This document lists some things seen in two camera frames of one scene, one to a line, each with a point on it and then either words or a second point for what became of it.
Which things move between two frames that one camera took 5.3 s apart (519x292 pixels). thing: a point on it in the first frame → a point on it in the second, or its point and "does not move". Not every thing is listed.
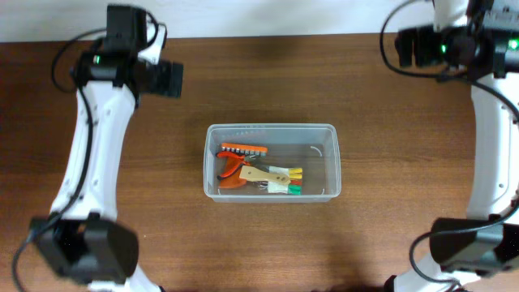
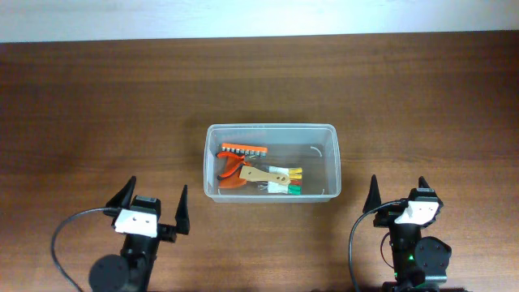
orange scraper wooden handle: x=249 y=173 does not move
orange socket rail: x=250 y=149 does not move
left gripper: x=170 y=79 → x=169 y=233
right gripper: x=423 y=39 → x=374 y=197
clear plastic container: x=271 y=162 does not move
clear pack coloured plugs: x=293 y=188 does not move
